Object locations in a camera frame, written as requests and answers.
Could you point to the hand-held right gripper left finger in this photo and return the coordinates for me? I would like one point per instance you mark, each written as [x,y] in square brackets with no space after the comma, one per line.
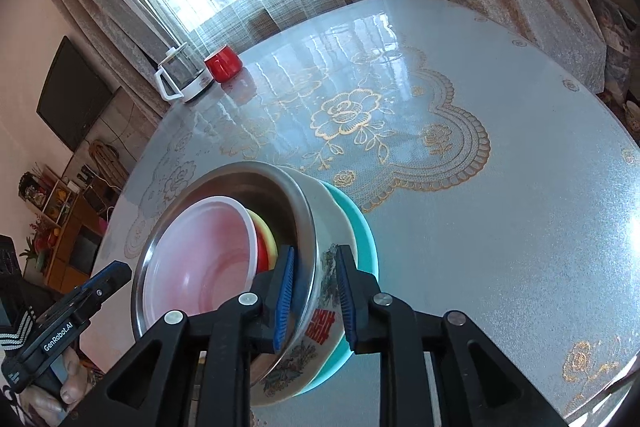
[284,302]

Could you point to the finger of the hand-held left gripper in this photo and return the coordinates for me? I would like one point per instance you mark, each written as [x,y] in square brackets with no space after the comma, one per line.
[107,279]

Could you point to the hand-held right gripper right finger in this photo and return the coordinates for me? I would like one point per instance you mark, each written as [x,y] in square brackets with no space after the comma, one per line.
[346,302]

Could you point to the yellow plastic bowl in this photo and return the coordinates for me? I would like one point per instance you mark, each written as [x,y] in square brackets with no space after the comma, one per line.
[267,237]

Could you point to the teal plastic plate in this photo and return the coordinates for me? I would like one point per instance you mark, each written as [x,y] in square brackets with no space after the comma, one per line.
[362,232]

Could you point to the stainless steel bowl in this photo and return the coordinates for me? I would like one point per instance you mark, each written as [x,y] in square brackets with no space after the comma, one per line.
[285,217]

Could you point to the red plastic bowl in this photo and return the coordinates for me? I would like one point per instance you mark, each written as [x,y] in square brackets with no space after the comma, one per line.
[210,257]

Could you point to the person's left hand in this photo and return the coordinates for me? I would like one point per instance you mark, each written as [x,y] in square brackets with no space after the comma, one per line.
[75,382]

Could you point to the wooden cabinet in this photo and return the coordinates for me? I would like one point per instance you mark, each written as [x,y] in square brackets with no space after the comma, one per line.
[75,247]

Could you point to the wooden display shelf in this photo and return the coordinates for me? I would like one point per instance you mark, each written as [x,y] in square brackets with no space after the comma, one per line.
[47,197]

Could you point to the black flat television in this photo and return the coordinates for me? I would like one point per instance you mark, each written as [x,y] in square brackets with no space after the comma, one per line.
[72,97]

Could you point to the white glass electric kettle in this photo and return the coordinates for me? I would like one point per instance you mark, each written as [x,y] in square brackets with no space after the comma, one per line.
[185,74]

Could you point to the red mug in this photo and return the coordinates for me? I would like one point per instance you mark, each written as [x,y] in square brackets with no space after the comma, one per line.
[225,66]

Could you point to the patterned fabric sofa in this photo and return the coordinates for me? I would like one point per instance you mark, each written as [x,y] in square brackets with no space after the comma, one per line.
[617,37]

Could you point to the brown curved wooden frame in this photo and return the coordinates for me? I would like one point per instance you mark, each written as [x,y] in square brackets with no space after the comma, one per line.
[110,162]

